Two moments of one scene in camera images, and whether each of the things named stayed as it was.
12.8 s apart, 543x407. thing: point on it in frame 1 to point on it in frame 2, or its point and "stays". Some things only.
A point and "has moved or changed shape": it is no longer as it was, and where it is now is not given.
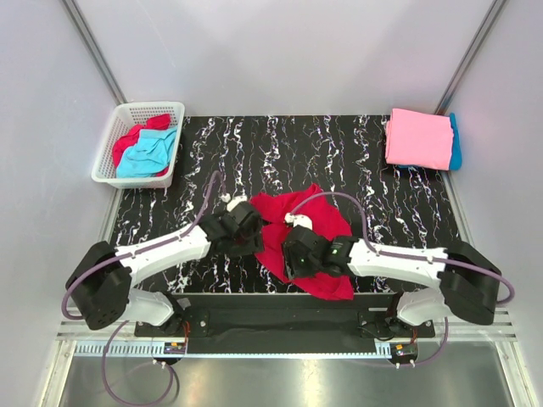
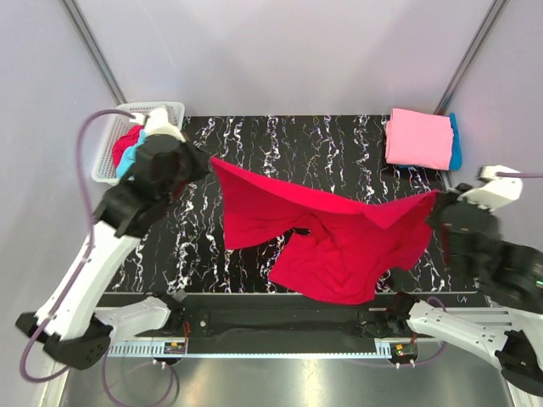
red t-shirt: x=271 y=209 has moved or changed shape
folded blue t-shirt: x=456 y=154 stays
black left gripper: x=254 y=246 to x=200 y=158
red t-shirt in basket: x=154 y=122 stays
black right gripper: x=292 y=268 to x=456 y=191
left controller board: x=175 y=348 stays
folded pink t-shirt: x=419 y=139 stays
